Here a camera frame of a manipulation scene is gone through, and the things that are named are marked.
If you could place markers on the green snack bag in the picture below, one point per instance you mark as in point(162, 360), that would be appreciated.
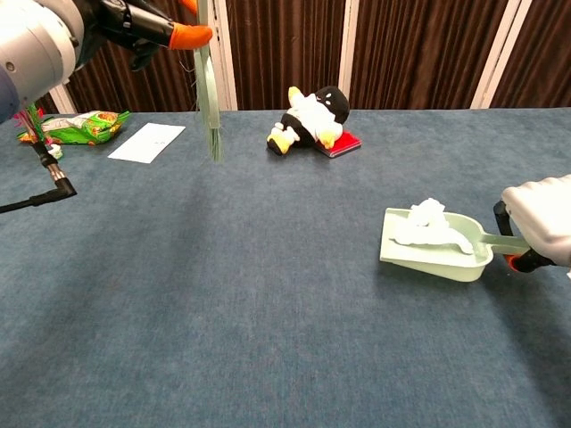
point(85, 129)

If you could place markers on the mint green hand broom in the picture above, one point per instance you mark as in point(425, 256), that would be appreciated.
point(209, 89)

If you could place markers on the black white penguin plush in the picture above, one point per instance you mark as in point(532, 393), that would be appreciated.
point(312, 120)

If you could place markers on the mint green dustpan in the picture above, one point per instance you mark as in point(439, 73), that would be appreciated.
point(428, 263)

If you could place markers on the right robot hand silver back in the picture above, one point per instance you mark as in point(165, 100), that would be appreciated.
point(544, 218)

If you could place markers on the white tissue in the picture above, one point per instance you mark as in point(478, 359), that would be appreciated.
point(430, 218)

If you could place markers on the blue table mat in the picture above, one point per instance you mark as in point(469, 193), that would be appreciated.
point(267, 312)

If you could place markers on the white paper envelope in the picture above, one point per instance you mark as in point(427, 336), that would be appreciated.
point(147, 142)

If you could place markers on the colourful feather shuttlecock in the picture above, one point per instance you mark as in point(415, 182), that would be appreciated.
point(33, 125)

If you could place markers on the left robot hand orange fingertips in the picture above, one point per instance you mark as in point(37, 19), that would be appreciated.
point(143, 22)

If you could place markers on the red notebook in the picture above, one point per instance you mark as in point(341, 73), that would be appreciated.
point(348, 142)

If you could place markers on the brown pleated folding screen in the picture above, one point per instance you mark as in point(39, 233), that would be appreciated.
point(401, 49)

